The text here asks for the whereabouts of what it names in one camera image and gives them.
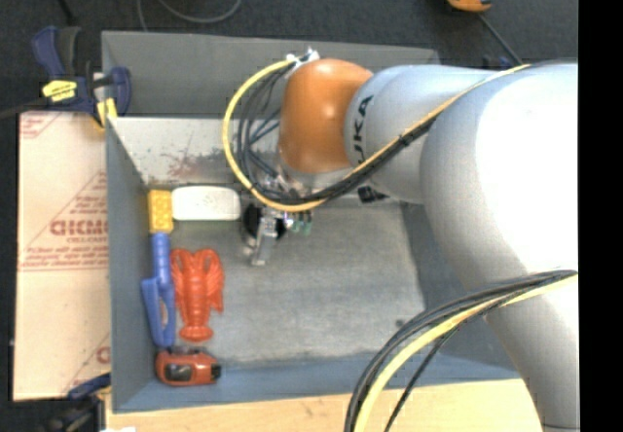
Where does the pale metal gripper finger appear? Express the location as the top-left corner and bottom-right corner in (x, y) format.
(249, 220), (268, 268)
(260, 221), (278, 267)

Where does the white rounded soap bar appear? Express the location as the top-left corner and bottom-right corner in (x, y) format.
(170, 185), (242, 223)

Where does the grey metal bin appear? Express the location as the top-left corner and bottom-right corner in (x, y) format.
(100, 30), (525, 414)

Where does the orange toy lobster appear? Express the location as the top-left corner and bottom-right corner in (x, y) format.
(169, 247), (226, 342)

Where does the yellow studded toy brick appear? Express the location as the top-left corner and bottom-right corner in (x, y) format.
(147, 189), (175, 234)

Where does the orange tape measure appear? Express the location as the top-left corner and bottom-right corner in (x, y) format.
(154, 345), (223, 387)

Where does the brown cardboard board red print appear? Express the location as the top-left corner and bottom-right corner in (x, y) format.
(11, 110), (112, 402)

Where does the black cylinder on white bracket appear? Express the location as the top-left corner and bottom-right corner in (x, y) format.
(241, 201), (289, 247)

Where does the blue plastic handled tool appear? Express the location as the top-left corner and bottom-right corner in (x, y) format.
(140, 232), (177, 349)

